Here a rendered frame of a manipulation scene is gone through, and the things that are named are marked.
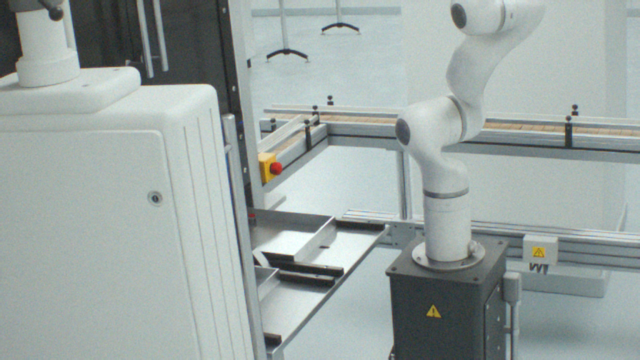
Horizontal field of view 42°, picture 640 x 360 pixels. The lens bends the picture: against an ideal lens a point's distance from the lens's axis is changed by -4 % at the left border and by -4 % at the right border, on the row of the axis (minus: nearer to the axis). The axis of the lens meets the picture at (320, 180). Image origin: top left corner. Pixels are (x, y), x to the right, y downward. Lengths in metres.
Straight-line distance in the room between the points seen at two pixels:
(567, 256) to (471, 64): 1.36
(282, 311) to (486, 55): 0.75
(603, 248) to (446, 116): 1.20
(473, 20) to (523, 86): 1.81
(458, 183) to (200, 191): 0.99
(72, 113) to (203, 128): 0.19
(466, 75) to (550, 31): 1.59
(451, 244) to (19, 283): 1.15
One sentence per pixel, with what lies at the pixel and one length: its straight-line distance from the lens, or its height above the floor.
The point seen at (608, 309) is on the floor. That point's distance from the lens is 3.80.
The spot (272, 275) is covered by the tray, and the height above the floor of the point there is 0.91.
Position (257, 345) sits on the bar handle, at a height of 1.06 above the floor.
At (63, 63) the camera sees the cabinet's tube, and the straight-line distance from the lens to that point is 1.35.
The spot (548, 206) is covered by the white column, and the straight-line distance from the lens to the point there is 3.76.
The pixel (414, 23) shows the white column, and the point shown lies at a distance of 3.68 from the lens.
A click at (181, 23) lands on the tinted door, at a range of 2.23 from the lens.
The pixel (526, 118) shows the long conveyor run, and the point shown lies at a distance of 3.08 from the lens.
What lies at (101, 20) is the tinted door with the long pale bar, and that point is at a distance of 1.98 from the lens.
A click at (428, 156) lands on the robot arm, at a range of 2.09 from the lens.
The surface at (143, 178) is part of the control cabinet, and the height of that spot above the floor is 1.46.
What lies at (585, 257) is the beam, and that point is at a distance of 3.16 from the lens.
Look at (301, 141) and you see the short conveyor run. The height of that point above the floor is 0.93.
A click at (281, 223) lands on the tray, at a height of 0.88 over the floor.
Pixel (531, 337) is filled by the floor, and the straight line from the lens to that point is 3.59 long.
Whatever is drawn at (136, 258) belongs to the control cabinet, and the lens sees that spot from 1.32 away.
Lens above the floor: 1.86
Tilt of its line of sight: 20 degrees down
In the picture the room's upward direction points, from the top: 6 degrees counter-clockwise
